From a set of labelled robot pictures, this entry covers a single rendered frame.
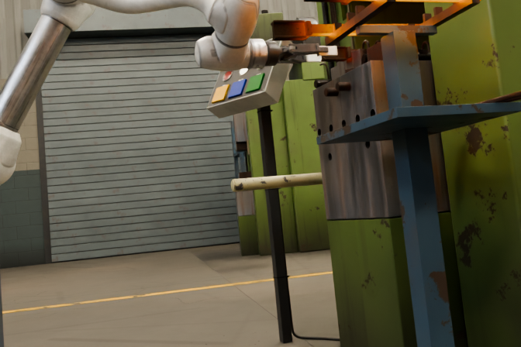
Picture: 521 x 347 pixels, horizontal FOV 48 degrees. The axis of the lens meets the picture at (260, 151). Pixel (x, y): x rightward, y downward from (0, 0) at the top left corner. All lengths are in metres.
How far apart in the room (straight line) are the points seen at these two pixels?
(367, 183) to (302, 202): 4.93
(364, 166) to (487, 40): 0.48
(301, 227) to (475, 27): 5.18
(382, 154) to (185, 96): 8.44
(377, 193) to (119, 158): 8.31
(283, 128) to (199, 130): 3.29
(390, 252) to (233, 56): 0.71
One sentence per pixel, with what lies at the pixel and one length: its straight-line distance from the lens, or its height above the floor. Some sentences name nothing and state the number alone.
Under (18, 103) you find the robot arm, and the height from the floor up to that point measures 0.93.
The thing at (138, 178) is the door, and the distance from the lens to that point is 9.76.
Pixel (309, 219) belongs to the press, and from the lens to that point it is 6.66.
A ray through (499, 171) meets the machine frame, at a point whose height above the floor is 0.56.
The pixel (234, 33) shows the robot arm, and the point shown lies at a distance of 1.63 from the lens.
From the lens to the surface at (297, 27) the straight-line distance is 1.48.
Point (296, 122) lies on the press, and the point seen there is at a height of 1.47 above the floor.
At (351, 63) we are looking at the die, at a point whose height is 0.96.
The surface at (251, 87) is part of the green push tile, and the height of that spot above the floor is 0.99.
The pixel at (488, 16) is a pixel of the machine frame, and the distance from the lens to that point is 1.63.
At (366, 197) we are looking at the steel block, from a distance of 1.74.
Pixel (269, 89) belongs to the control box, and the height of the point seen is 0.97.
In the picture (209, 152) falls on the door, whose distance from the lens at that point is 9.83.
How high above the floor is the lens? 0.53
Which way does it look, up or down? 6 degrees up
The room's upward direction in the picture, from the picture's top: 6 degrees counter-clockwise
